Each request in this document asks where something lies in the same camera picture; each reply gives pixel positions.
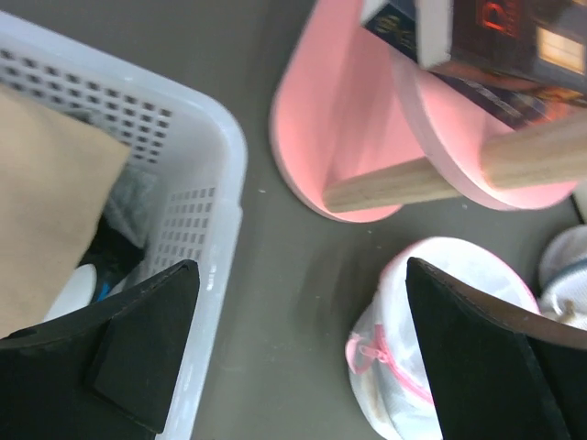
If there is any pink-trimmed white mesh laundry bag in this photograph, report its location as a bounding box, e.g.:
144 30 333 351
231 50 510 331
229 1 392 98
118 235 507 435
345 236 539 439

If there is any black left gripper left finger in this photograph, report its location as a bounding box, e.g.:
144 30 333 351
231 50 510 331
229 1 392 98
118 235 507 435
1 259 200 439

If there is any blue-trimmed white mesh laundry bag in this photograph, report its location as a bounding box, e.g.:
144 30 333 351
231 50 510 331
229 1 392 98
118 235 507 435
537 225 586 330

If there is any dark paperback book lower shelf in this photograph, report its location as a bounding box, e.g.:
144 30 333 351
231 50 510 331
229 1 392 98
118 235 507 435
360 1 586 129

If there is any black garment in white basket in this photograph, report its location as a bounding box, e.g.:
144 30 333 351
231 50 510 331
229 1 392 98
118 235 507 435
79 215 145 303

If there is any beige folded garment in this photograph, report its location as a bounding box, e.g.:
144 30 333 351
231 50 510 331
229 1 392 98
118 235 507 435
1 86 129 336

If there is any white perforated plastic basket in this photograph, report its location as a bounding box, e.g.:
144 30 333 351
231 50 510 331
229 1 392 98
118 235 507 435
1 13 247 439

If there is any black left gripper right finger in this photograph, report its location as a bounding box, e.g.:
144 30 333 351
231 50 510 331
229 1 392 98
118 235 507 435
405 258 586 439

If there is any pink two-tier wooden shelf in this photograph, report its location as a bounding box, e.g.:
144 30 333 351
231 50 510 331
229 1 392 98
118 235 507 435
271 1 576 223

